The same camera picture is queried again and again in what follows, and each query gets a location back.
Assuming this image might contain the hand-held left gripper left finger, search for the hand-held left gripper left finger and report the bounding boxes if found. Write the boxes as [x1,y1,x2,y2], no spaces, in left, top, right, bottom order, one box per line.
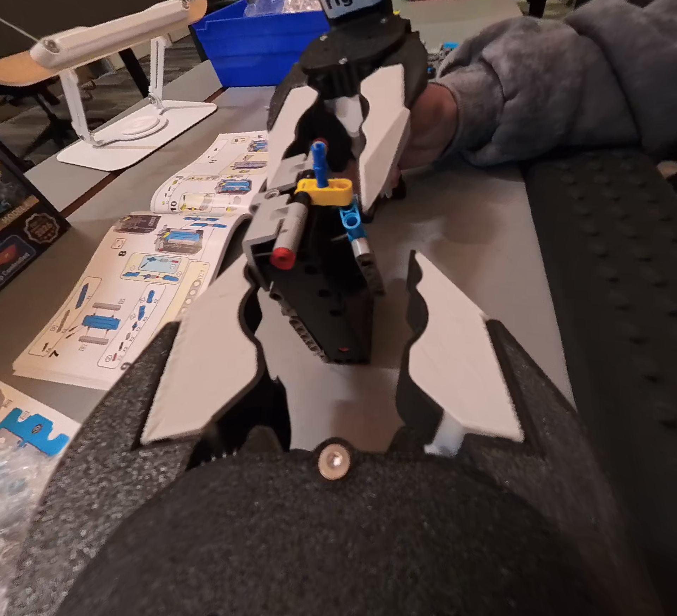
[139,255,266,446]

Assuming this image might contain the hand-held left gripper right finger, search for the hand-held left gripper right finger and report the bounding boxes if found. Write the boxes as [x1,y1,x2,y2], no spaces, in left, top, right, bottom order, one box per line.
[403,250,525,456]

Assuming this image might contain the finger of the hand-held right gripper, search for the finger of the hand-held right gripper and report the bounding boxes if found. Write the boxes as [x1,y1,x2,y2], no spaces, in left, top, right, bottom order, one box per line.
[355,64,413,211]
[266,82,319,193]

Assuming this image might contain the black and grey brick assembly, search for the black and grey brick assembly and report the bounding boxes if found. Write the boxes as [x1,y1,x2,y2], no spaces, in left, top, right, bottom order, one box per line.
[242,139,374,366]

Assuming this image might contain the person's right forearm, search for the person's right forearm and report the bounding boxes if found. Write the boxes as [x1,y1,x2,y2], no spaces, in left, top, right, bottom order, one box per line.
[427,0,677,168]

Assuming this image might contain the grey desk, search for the grey desk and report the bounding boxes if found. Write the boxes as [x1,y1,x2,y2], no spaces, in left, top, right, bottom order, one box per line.
[0,0,578,452]

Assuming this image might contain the white desk lamp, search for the white desk lamp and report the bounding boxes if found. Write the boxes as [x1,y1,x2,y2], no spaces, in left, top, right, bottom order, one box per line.
[28,0,219,173]

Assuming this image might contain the person's right hand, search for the person's right hand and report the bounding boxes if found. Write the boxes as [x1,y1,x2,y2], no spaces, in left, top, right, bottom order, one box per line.
[394,81,460,188]

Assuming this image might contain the blue plastic bin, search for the blue plastic bin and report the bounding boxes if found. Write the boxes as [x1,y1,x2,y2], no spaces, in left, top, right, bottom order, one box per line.
[190,0,332,89]

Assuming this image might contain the pile of loose bricks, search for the pile of loose bricks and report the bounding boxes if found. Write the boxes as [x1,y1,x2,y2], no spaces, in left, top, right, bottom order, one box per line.
[425,41,462,78]

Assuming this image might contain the building instruction booklet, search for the building instruction booklet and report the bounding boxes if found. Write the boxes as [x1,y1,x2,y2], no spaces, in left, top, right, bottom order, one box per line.
[12,131,272,390]

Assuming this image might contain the black perforated pad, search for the black perforated pad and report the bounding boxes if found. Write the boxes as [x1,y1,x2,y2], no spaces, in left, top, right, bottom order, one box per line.
[523,147,677,616]

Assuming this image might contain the blue sticker sheet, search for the blue sticker sheet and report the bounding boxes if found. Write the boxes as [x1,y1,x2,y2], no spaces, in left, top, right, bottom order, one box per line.
[0,379,81,462]

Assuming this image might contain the dark printed toy box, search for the dark printed toy box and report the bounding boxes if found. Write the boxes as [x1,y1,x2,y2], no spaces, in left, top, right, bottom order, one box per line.
[0,141,73,292]

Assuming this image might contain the crinkled clear plastic bag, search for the crinkled clear plastic bag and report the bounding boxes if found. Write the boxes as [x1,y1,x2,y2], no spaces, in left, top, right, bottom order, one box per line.
[0,435,56,593]

